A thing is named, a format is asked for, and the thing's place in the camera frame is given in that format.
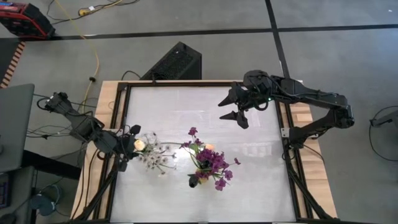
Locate black metal table frame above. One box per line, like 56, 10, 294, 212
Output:
71, 80, 340, 224

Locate black cable loop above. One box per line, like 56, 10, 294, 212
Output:
368, 105, 398, 163

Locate yellow cable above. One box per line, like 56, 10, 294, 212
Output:
54, 0, 100, 113

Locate black mesh box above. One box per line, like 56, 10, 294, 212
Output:
139, 41, 203, 81

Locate small purple flower spray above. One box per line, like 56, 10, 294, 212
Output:
179, 126, 206, 156

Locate red and black toolbox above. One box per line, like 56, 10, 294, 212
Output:
0, 1, 56, 40

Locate large purple flower spray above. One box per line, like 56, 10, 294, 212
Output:
186, 147, 242, 192

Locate orange black striped ramp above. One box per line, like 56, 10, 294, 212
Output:
0, 41, 25, 90

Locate yellow embossed glass vase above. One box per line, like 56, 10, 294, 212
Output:
194, 169, 215, 187

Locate white small-blossom flower spray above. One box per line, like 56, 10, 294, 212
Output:
136, 132, 178, 175

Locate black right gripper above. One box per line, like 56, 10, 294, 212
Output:
218, 83, 271, 130

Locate grey desk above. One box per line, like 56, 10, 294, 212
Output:
0, 83, 35, 174

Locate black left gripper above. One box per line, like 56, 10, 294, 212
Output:
113, 124, 142, 172

